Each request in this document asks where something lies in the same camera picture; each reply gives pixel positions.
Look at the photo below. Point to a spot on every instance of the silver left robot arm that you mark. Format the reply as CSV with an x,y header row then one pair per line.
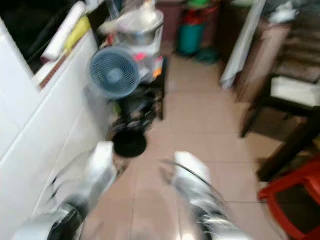
x,y
80,205

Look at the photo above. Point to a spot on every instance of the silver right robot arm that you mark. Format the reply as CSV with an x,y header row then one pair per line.
x,y
210,205

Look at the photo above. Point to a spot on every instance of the black side stand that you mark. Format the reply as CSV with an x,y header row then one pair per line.
x,y
161,92

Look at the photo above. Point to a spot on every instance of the blue-grey standing fan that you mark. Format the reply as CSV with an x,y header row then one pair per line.
x,y
114,72

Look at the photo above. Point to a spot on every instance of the white box under pot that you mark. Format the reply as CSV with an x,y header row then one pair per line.
x,y
150,59

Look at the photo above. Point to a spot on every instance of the red plastic stool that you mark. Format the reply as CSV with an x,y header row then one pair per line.
x,y
287,184

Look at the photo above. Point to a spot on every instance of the dark wooden table leg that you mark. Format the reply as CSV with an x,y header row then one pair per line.
x,y
287,150

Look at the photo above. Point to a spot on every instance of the green gas cylinder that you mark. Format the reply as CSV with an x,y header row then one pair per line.
x,y
190,35

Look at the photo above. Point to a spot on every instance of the yellow cloth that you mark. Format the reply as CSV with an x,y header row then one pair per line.
x,y
77,33

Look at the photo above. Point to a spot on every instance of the steel pot with lid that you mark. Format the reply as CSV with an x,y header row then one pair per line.
x,y
138,26

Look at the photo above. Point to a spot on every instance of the white hanging cloth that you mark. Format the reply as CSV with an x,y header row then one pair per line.
x,y
242,49

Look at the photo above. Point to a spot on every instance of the white paper roll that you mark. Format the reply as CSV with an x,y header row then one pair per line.
x,y
63,33

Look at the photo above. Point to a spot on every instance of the white seat cushion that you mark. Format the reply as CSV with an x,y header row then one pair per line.
x,y
296,91

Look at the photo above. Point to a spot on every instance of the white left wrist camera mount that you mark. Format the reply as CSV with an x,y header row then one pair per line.
x,y
105,156

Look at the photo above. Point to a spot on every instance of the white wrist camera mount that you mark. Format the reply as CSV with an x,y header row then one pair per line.
x,y
191,166
105,156

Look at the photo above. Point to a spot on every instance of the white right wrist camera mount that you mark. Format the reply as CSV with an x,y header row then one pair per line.
x,y
191,166

